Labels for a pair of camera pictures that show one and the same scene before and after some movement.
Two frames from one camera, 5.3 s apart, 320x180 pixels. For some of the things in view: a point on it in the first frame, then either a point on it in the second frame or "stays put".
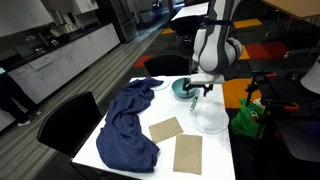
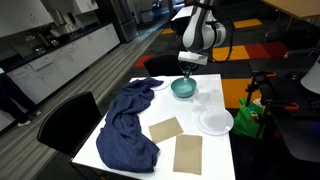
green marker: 193,103 to 186,75
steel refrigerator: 125,18 stays put
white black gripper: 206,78 to 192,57
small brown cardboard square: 165,129 stays put
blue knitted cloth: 124,142 stays put
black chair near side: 69,123 stays put
